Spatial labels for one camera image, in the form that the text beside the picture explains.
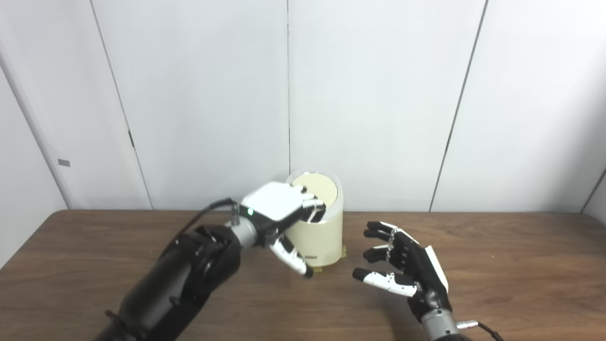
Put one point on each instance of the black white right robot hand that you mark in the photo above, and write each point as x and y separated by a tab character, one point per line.
423	274

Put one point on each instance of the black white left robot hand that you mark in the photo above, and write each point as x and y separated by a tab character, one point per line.
274	201

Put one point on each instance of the cream-colored round bin lid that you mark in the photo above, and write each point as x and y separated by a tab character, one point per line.
324	187

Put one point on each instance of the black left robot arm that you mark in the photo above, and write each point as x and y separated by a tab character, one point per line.
180	279

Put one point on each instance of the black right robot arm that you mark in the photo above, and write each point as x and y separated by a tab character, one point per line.
440	329

